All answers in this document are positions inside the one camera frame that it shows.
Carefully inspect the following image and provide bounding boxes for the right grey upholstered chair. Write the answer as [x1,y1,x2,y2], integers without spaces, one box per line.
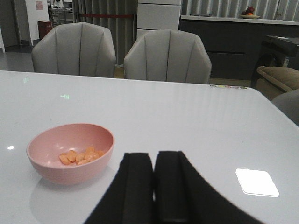
[123,29,212,84]

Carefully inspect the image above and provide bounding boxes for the orange ham slices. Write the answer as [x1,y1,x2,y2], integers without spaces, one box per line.
[58,146,105,165]

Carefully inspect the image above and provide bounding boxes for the grey chair at right edge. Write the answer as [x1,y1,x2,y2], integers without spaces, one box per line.
[271,89,299,126]

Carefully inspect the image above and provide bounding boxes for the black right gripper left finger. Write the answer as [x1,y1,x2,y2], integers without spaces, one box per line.
[85,153,153,224]

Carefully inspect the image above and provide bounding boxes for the pink plastic bowl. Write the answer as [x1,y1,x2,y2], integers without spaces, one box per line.
[27,123,114,185]

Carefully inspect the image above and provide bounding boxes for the grey upholstered chair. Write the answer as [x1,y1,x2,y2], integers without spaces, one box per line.
[31,22,116,78]
[123,29,212,84]

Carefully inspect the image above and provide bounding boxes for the fruit plate on counter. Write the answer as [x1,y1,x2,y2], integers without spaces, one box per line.
[239,6,260,19]

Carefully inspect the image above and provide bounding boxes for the red box bin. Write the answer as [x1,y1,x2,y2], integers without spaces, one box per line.
[37,21,52,40]

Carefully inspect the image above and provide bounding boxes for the tan cushion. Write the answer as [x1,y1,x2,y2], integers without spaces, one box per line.
[256,66,299,92]

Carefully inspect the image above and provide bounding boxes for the black side table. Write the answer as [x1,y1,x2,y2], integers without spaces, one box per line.
[250,35,299,88]

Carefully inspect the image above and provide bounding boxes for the left grey upholstered chair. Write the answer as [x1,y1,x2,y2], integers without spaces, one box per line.
[31,22,116,78]

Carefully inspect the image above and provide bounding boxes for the white drawer cabinet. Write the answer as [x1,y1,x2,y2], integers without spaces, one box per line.
[136,0,182,38]

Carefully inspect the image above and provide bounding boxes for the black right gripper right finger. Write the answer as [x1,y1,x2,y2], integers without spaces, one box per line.
[154,151,260,224]

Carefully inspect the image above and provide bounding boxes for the dark sideboard counter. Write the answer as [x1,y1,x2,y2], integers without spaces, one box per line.
[179,15,299,80]

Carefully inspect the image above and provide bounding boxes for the red barrier belt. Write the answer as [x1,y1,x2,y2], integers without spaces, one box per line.
[79,14,134,18]

